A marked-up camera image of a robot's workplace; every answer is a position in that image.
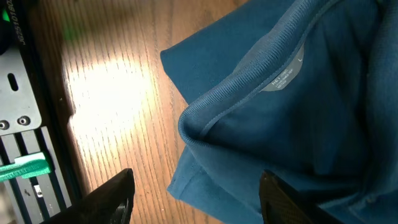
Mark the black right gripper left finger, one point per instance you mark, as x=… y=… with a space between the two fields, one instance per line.
x=111 y=203

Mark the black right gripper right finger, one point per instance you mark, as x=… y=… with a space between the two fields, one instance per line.
x=281 y=204

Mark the teal blue t-shirt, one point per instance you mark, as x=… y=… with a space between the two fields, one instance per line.
x=306 y=89

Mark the black mounting rail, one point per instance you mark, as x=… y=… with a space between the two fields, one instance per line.
x=30 y=129

